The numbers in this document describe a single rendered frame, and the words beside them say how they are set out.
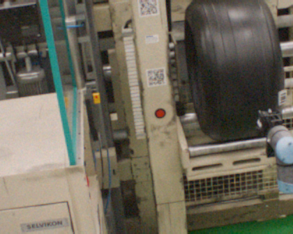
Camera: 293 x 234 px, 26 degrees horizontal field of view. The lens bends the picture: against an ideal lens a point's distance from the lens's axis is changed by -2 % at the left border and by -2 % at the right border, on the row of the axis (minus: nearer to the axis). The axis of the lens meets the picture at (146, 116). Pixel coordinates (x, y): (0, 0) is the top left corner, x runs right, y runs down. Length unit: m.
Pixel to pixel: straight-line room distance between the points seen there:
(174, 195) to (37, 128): 0.86
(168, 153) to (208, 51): 0.54
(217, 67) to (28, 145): 0.74
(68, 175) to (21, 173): 0.14
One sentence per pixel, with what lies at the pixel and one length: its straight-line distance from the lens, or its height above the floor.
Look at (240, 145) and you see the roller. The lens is 2.59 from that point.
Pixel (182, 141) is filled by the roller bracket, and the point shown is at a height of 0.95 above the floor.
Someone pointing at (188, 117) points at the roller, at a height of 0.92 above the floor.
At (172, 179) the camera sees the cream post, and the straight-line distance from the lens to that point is 2.71.
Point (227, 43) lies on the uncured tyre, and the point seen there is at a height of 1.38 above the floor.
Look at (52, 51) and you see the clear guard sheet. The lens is 1.71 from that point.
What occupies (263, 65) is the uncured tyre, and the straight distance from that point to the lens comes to 2.33.
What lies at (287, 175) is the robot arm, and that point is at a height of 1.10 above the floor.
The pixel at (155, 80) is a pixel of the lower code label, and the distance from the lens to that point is 2.48.
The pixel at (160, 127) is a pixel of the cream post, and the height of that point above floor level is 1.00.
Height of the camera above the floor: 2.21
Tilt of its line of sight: 27 degrees down
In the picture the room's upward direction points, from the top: 7 degrees counter-clockwise
